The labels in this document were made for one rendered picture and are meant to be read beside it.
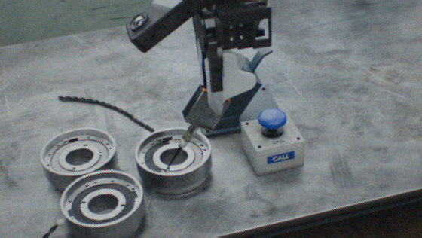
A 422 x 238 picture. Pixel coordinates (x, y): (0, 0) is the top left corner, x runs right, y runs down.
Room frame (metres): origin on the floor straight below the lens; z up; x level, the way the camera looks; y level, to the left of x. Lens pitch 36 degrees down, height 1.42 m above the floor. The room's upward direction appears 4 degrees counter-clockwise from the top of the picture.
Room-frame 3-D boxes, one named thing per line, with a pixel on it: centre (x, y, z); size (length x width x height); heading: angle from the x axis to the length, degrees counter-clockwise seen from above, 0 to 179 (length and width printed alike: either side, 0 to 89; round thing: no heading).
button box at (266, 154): (0.75, -0.09, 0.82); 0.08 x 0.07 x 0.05; 103
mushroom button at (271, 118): (0.75, -0.08, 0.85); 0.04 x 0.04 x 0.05
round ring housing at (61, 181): (0.74, 0.19, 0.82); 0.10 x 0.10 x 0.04
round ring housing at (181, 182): (0.73, 0.05, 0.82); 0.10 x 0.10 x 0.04
